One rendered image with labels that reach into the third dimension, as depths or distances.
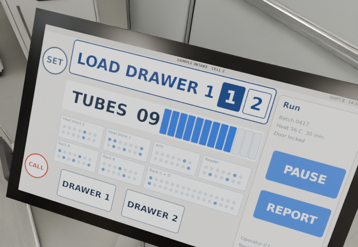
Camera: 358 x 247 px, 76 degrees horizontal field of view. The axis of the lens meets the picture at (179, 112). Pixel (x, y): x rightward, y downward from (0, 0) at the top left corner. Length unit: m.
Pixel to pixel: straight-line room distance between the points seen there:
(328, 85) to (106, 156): 0.33
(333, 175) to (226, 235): 0.17
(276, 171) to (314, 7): 0.70
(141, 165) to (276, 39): 0.83
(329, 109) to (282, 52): 0.70
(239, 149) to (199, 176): 0.07
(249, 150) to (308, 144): 0.08
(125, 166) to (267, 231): 0.23
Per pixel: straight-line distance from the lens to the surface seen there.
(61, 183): 0.42
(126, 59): 0.35
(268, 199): 0.37
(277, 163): 0.35
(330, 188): 0.39
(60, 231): 1.49
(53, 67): 0.40
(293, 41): 1.01
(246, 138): 0.34
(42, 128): 0.42
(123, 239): 1.38
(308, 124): 0.35
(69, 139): 0.39
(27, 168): 0.45
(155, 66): 0.33
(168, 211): 0.38
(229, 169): 0.35
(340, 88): 0.37
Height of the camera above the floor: 1.37
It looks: 47 degrees down
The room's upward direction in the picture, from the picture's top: 9 degrees clockwise
